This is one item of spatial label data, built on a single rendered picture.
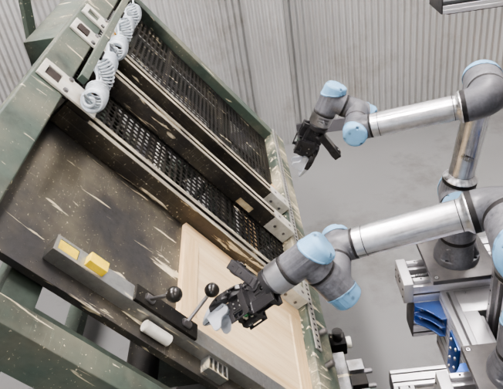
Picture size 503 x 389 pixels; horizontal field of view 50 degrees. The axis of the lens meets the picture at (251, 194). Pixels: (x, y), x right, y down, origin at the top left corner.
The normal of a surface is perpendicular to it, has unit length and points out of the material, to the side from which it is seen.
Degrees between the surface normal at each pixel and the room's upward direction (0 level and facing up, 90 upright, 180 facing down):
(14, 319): 56
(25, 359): 90
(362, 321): 0
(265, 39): 90
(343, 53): 90
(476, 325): 0
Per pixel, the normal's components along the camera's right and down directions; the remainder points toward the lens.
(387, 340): -0.15, -0.82
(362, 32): 0.02, 0.55
